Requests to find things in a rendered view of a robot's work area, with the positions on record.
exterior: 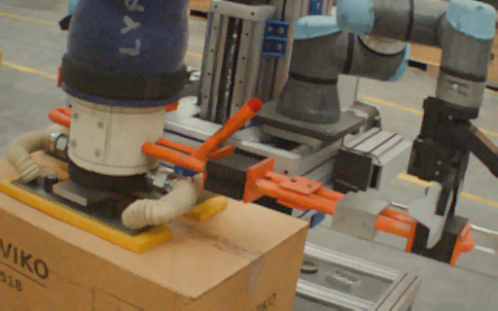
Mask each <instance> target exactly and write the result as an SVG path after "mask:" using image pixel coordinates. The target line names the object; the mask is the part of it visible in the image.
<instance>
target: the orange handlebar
mask: <svg viewBox="0 0 498 311"><path fill-rule="evenodd" d="M177 105H178V102H176V103H175V104H172V105H168V106H166V111H165V112H166V113H167V112H170V111H173V110H176V109H177ZM71 114H72V109H71V108H68V107H56V108H52V109H51V110H50V111H49V114H48V116H49V119H50V120H51V121H53V122H55V123H57V124H60V125H62V126H66V127H68V128H70V124H71ZM158 142H159V143H162V144H164V145H167V146H169V147H172V148H175V149H179V150H182V151H185V152H188V153H191V154H193V153H194V152H195V151H196V150H197V149H196V148H193V147H190V146H187V145H184V144H180V143H177V142H174V141H171V140H169V139H165V138H162V137H160V138H159V140H158ZM141 152H142V153H143V154H144V155H146V156H151V157H154V158H157V159H160V160H163V161H166V162H169V163H171V164H174V165H178V166H181V167H184V168H187V169H190V170H193V171H195V172H198V173H201V174H203V169H204V162H205V160H203V159H200V158H197V157H194V156H191V155H185V154H182V153H179V152H176V151H173V150H170V149H168V148H165V147H162V146H159V145H156V144H153V143H150V142H145V143H144V144H143V146H142V148H141ZM322 186H323V184H320V183H317V182H314V181H311V180H308V179H305V178H302V177H299V176H294V177H292V178H288V177H285V176H282V175H278V174H275V173H272V172H269V171H268V172H267V173H266V175H265V177H264V178H263V179H262V178H259V177H258V178H256V180H255V181H254V184H253V190H254V191H257V192H259V193H262V194H265V195H268V196H271V197H274V198H277V199H278V200H276V203H281V204H284V205H287V206H290V207H293V208H296V209H299V210H302V211H306V210H308V209H309V208H310V209H313V210H315V211H318V212H321V213H324V214H327V215H330V216H331V215H334V213H335V208H336V202H337V201H338V200H340V199H341V198H342V197H343V196H344V194H342V193H339V192H336V191H333V190H327V189H324V188H322ZM414 220H415V219H414V218H412V217H411V215H410V214H408V213H402V212H399V211H397V210H394V209H390V208H387V209H386V211H385V213H384V217H383V216H380V215H379V216H378V217H377V218H376V221H375V223H374V229H379V230H382V231H384V232H387V233H390V234H395V235H398V236H400V237H403V238H405V239H407V238H408V237H409V229H410V225H411V223H412V222H413V221H414ZM475 241H476V240H475V239H474V237H473V235H472V234H469V233H468V235H467V236H466V238H465V239H464V240H463V243H462V247H461V249H460V254H461V255H462V254H464V253H468V252H470V251H472V250H473V249H474V247H475Z"/></svg>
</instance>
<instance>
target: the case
mask: <svg viewBox="0 0 498 311"><path fill-rule="evenodd" d="M42 152H43V151H42ZM42 152H34V153H31V154H30V156H32V160H35V164H37V168H40V172H41V174H40V175H42V176H44V177H45V176H46V174H50V173H52V174H56V176H57V177H58V182H59V183H62V182H64V181H66V180H69V179H71V177H70V176H69V175H68V172H67V171H64V170H62V169H61V168H60V166H59V165H57V164H55V163H52V162H50V161H47V160H45V159H43V158H41V155H42ZM221 197H223V198H225V199H227V200H228V201H229V204H228V207H227V208H226V209H224V210H222V211H220V212H218V213H217V214H215V215H213V216H211V217H209V218H208V219H206V220H204V221H202V222H197V221H194V220H191V219H189V218H187V217H184V216H181V217H180V218H178V219H177V220H174V221H172V222H166V223H165V225H166V226H168V227H171V228H172V235H171V237H172V238H171V239H167V240H165V241H163V242H162V243H160V244H158V245H157V246H156V247H155V248H151V249H149V250H147V251H145V253H143V254H141V255H138V254H136V253H134V252H132V251H131V250H128V249H126V248H123V247H121V246H119V245H117V244H114V243H111V242H109V241H107V240H105V239H102V238H100V237H97V236H96V235H93V234H91V233H88V232H87V231H84V230H81V229H79V228H77V227H75V226H72V225H70V224H68V223H66V222H64V221H61V220H60V219H57V218H55V217H53V216H51V215H48V214H46V213H44V212H42V211H40V210H37V209H36V208H33V207H32V206H29V205H27V204H25V203H23V202H21V201H19V200H17V199H15V198H13V197H10V196H9V195H7V194H5V193H3V192H2V191H0V311H292V306H293V301H294V296H295V293H296V291H297V286H298V282H299V277H300V272H301V267H302V258H303V252H304V247H305V242H306V237H307V232H308V227H309V223H307V222H305V221H302V220H299V219H297V218H294V217H291V216H288V215H285V214H282V213H279V212H276V211H273V210H270V209H268V208H265V207H259V206H257V205H255V204H252V203H249V204H244V203H243V200H242V201H241V202H239V201H236V200H233V199H230V198H227V197H224V196H221Z"/></svg>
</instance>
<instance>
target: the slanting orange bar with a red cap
mask: <svg viewBox="0 0 498 311"><path fill-rule="evenodd" d="M262 108H263V106H262V103H261V100H260V99H258V98H252V99H250V100H249V101H248V102H247V103H246V104H245V105H244V106H243V107H242V108H241V109H240V110H239V111H238V112H237V113H236V114H235V115H234V116H232V117H231V118H230V119H229V120H228V121H227V122H226V123H225V124H224V125H223V126H222V127H221V128H220V129H218V130H217V131H216V132H215V133H214V134H213V135H212V136H211V137H210V138H209V139H208V140H207V141H206V142H204V143H203V144H202V145H201V146H200V147H199V148H198V149H197V150H196V151H195V152H194V153H193V154H192V156H194V157H197V158H200V159H203V160H205V156H206V155H207V154H210V153H212V152H214V151H217V150H218V149H219V148H220V147H221V146H222V145H223V144H224V143H225V142H226V141H228V140H229V139H230V138H231V137H232V136H233V135H234V133H235V132H236V131H237V130H239V129H240V128H241V127H242V126H243V125H244V124H245V123H247V122H248V121H249V120H251V119H252V118H253V117H254V116H255V115H256V114H257V113H259V112H260V111H261V110H262Z"/></svg>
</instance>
